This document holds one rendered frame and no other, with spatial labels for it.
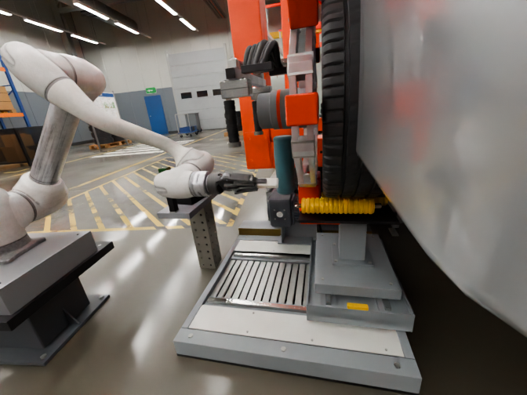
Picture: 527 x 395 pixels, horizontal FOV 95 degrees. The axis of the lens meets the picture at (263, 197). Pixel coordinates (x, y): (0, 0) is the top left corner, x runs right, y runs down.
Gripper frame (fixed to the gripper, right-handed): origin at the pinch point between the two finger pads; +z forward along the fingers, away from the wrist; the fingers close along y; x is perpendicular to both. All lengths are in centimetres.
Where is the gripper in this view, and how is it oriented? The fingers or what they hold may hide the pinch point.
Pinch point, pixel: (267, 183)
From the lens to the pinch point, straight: 79.4
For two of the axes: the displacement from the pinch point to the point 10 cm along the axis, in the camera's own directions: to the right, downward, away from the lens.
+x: 1.0, -9.1, 4.0
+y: -2.2, -4.1, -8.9
